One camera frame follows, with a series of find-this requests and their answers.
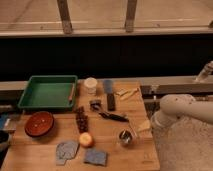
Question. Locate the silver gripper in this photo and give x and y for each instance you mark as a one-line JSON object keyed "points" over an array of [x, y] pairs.
{"points": [[126, 137]]}

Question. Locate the black handled fork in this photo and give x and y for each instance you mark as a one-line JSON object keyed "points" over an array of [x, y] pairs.
{"points": [[113, 117]]}

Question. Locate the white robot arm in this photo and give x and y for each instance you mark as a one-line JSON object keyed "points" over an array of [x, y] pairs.
{"points": [[172, 107]]}

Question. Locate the brown stick in tray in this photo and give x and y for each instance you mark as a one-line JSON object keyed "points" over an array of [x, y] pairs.
{"points": [[71, 92]]}

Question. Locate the green plastic tray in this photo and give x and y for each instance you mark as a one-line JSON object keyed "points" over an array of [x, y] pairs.
{"points": [[48, 92]]}

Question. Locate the blue grey sponge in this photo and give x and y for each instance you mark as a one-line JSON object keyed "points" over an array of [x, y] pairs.
{"points": [[95, 157]]}

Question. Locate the red yellow apple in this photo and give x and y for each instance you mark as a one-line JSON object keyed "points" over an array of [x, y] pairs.
{"points": [[86, 140]]}

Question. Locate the pale wooden sticks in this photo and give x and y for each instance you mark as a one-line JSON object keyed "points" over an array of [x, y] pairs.
{"points": [[126, 93]]}

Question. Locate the small dark metal object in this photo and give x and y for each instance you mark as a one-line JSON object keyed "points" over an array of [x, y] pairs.
{"points": [[95, 105]]}

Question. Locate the bunch of dark grapes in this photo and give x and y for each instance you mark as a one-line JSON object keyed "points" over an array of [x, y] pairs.
{"points": [[81, 119]]}

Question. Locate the grey cloth left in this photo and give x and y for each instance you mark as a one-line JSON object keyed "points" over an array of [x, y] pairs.
{"points": [[66, 150]]}

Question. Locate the white plastic cup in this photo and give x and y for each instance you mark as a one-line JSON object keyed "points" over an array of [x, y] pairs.
{"points": [[91, 85]]}

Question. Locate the brown wooden bowl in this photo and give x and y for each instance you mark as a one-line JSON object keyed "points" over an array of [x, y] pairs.
{"points": [[39, 124]]}

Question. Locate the blue object at left edge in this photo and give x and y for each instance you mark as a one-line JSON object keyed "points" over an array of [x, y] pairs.
{"points": [[8, 122]]}

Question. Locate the cleaver with black handle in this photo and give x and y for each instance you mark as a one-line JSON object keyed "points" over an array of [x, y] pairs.
{"points": [[108, 89]]}

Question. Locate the right wooden post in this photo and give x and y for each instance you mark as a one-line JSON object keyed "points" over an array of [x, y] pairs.
{"points": [[130, 15]]}

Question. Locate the wooden post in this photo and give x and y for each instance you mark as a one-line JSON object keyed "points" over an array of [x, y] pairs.
{"points": [[65, 16], [130, 15]]}

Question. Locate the left wooden post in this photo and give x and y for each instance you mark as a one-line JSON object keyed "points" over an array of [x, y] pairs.
{"points": [[65, 16]]}

